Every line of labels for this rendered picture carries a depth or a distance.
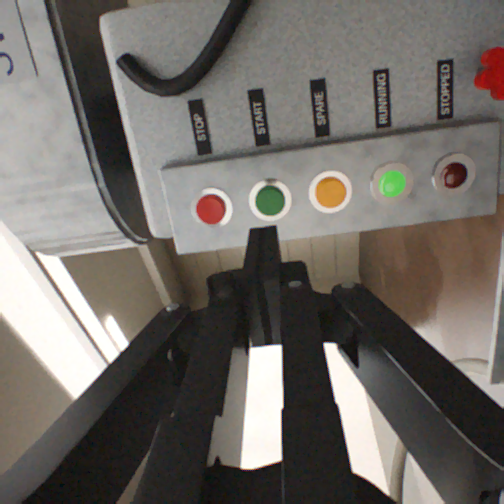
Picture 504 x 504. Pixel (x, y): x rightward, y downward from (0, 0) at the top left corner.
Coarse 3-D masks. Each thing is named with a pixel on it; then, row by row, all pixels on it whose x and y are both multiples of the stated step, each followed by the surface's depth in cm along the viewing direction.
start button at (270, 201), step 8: (264, 192) 33; (272, 192) 33; (280, 192) 33; (256, 200) 33; (264, 200) 33; (272, 200) 33; (280, 200) 33; (264, 208) 33; (272, 208) 33; (280, 208) 33
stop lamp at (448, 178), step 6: (456, 162) 32; (444, 168) 32; (450, 168) 32; (456, 168) 31; (462, 168) 32; (444, 174) 32; (450, 174) 32; (456, 174) 32; (462, 174) 32; (444, 180) 32; (450, 180) 32; (456, 180) 32; (462, 180) 32; (450, 186) 32; (456, 186) 32
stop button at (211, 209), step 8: (200, 200) 33; (208, 200) 33; (216, 200) 33; (200, 208) 33; (208, 208) 33; (216, 208) 33; (224, 208) 34; (200, 216) 34; (208, 216) 34; (216, 216) 34; (224, 216) 34
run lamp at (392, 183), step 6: (384, 174) 32; (390, 174) 32; (396, 174) 32; (402, 174) 32; (384, 180) 32; (390, 180) 32; (396, 180) 32; (402, 180) 32; (384, 186) 32; (390, 186) 32; (396, 186) 32; (402, 186) 32; (384, 192) 33; (390, 192) 32; (396, 192) 32
